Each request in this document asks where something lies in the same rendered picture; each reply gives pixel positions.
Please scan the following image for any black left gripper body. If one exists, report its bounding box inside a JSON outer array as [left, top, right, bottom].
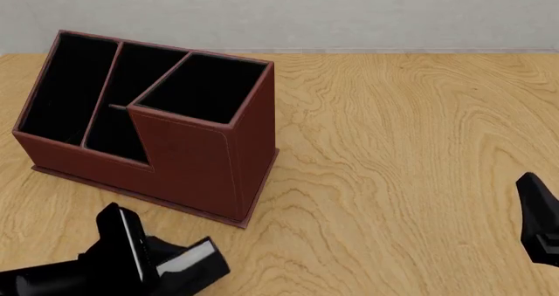
[[143, 233, 190, 272]]

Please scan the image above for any red-brown desk caddy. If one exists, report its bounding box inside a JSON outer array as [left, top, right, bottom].
[[11, 29, 281, 231]]

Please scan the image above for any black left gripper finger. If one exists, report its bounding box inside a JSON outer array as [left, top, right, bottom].
[[155, 236, 231, 296], [94, 202, 161, 283]]

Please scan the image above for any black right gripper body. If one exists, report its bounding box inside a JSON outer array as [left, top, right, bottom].
[[521, 232, 559, 266]]

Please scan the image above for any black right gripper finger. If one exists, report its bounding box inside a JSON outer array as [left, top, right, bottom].
[[515, 171, 559, 244]]

